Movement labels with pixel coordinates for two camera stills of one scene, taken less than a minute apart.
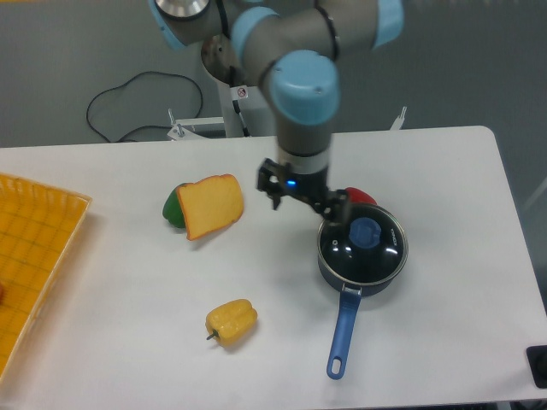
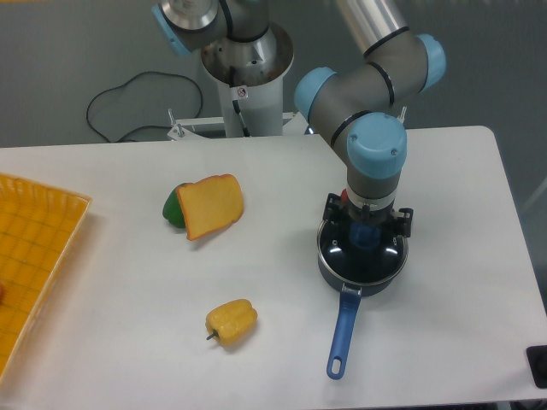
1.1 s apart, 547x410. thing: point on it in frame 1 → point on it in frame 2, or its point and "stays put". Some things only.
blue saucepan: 365,250 stays put
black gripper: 334,206 → 336,211
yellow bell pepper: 231,322 stays put
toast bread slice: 210,203 stays put
